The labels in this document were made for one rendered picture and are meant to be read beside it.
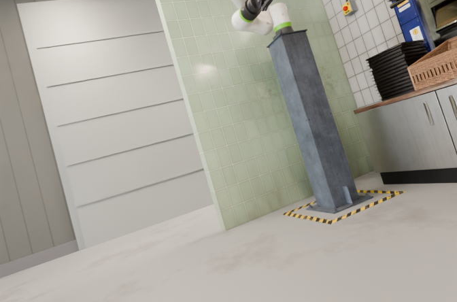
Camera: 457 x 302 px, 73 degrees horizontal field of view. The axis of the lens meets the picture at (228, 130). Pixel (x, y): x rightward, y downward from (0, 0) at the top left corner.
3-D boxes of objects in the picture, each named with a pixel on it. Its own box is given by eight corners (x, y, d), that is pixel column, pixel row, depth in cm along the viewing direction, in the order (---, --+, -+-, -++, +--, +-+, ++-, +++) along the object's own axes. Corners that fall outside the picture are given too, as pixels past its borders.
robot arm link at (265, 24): (243, -10, 185) (250, -26, 176) (260, -6, 189) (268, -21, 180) (251, 37, 170) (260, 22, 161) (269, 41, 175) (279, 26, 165)
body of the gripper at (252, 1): (257, -3, 154) (266, -14, 146) (262, 13, 154) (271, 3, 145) (244, -2, 151) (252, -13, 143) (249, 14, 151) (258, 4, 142)
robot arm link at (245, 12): (241, 22, 155) (236, 4, 156) (261, 19, 160) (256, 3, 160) (247, 15, 150) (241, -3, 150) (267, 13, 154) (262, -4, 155)
